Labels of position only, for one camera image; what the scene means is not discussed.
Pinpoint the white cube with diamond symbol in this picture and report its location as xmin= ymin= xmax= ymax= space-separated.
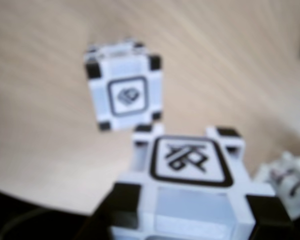
xmin=84 ymin=49 xmax=164 ymax=132

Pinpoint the white cube with N symbol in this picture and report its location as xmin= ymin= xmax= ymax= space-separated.
xmin=86 ymin=39 xmax=148 ymax=55

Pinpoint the white cube with X symbol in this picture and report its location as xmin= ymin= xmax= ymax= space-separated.
xmin=109 ymin=124 xmax=295 ymax=240

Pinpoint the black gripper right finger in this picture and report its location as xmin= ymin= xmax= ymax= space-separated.
xmin=256 ymin=197 xmax=300 ymax=240

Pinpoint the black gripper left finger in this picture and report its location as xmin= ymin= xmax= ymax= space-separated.
xmin=74 ymin=184 xmax=128 ymax=240

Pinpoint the white plastic device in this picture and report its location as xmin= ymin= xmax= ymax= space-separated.
xmin=253 ymin=149 xmax=300 ymax=222

